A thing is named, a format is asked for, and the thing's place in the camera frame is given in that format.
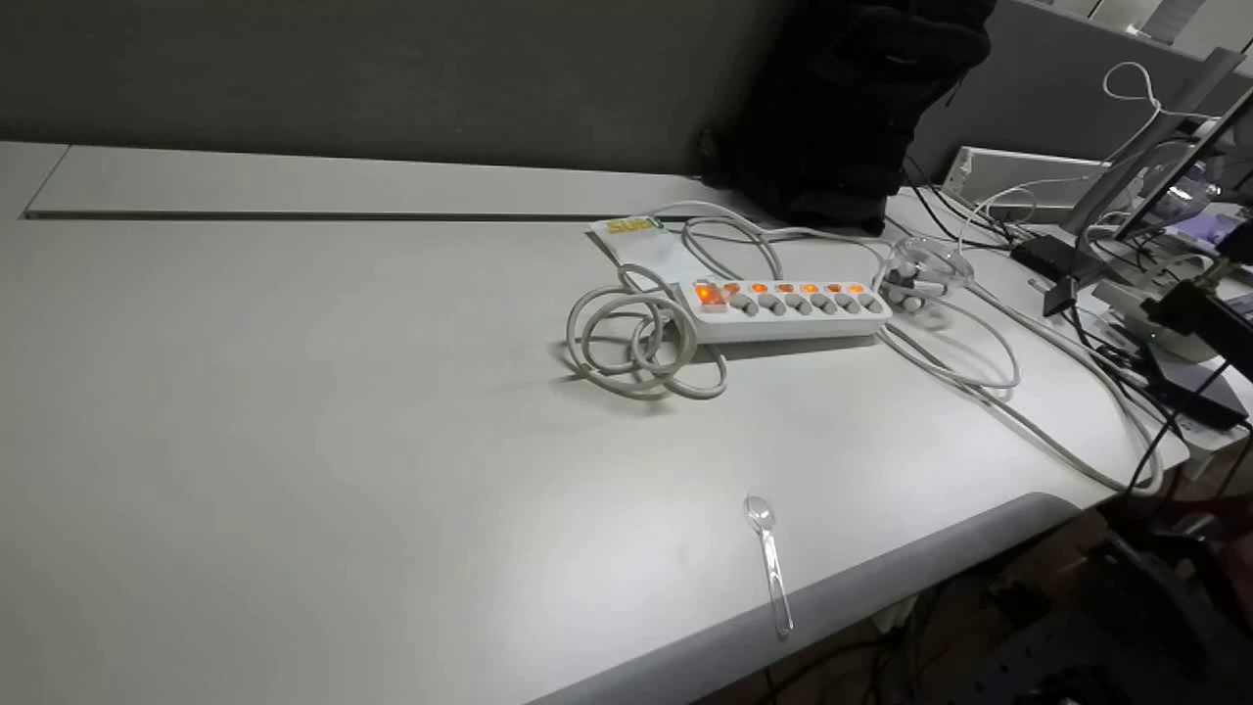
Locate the white multi-socket power strip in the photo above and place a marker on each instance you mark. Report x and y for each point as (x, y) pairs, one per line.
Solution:
(784, 309)

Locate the clear plastic packaging bag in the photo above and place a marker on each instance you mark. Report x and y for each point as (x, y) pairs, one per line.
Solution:
(644, 240)

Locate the clear plastic spoon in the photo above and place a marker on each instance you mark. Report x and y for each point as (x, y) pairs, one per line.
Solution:
(761, 518)

